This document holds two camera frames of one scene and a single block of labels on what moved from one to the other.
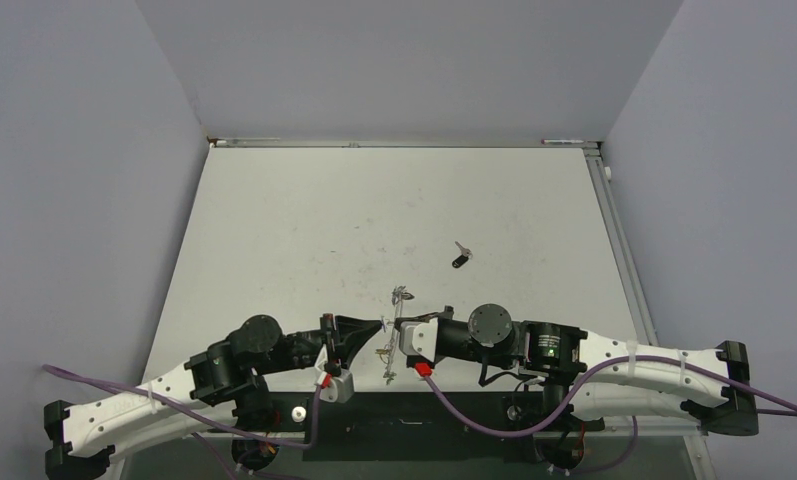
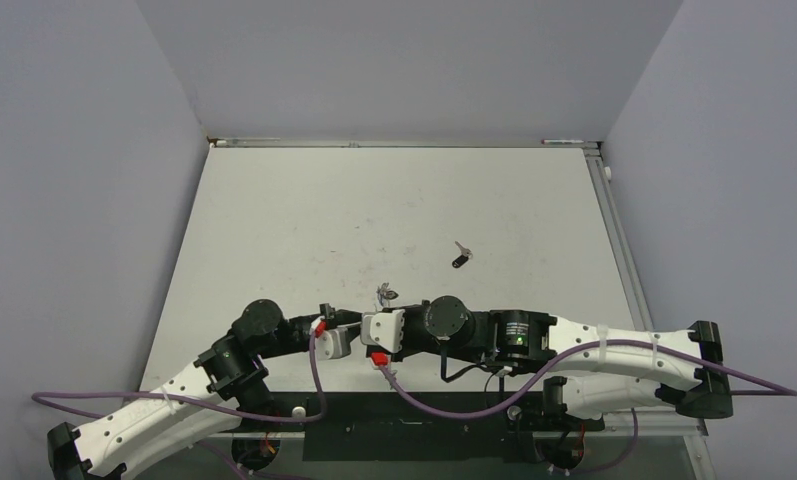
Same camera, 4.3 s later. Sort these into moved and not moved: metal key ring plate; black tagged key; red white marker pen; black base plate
Moved: metal key ring plate
Not moved: black base plate; black tagged key; red white marker pen
